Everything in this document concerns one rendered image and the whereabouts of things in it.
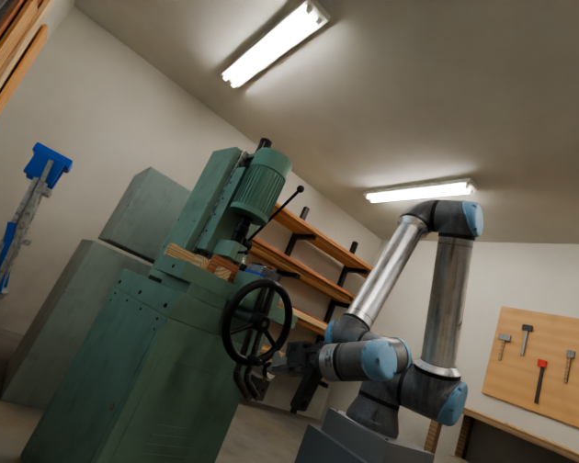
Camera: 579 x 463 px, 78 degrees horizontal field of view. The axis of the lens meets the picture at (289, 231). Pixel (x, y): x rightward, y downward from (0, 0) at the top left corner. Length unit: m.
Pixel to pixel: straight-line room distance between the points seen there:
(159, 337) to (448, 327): 0.94
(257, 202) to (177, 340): 0.62
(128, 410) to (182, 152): 3.04
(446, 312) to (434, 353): 0.14
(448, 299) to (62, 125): 3.37
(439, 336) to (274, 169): 0.90
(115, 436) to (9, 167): 2.78
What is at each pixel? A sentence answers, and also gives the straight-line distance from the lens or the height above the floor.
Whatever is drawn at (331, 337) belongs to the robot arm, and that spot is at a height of 0.85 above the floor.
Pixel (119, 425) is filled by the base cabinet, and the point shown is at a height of 0.37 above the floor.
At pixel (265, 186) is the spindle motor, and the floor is 1.33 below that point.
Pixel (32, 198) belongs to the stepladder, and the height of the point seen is 0.92.
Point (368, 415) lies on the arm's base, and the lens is 1.41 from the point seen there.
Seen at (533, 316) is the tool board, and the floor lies 1.90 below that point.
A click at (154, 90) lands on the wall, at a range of 4.06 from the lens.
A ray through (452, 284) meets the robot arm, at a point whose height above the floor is 1.16.
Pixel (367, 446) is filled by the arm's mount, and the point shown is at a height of 0.59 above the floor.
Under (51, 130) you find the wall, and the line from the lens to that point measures 3.79.
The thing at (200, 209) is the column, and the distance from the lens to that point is 1.68.
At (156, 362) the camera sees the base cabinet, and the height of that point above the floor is 0.57.
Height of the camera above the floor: 0.79
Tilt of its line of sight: 16 degrees up
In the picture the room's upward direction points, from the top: 23 degrees clockwise
